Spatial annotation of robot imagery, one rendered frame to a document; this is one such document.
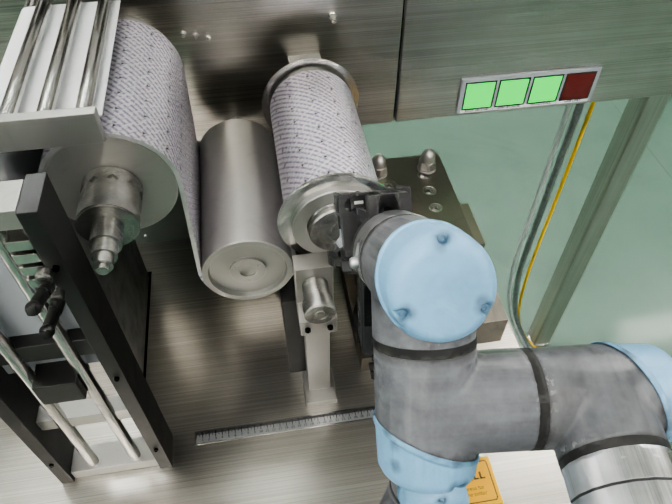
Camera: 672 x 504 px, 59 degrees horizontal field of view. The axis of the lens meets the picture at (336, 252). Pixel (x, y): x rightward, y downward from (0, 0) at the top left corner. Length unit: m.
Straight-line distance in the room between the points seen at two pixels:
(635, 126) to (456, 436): 1.21
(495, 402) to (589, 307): 1.97
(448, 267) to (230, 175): 0.51
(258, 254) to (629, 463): 0.51
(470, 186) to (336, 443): 1.89
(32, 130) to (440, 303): 0.41
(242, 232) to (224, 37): 0.33
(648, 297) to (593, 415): 2.07
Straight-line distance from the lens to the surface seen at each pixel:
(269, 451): 0.97
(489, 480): 0.95
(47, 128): 0.63
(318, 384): 0.98
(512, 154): 2.92
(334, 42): 0.98
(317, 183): 0.70
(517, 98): 1.13
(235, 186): 0.83
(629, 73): 1.22
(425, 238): 0.38
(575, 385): 0.46
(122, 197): 0.66
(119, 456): 0.99
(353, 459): 0.96
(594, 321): 2.36
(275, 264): 0.80
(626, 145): 1.60
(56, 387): 0.78
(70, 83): 0.70
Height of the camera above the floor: 1.79
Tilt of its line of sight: 49 degrees down
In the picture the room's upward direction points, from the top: straight up
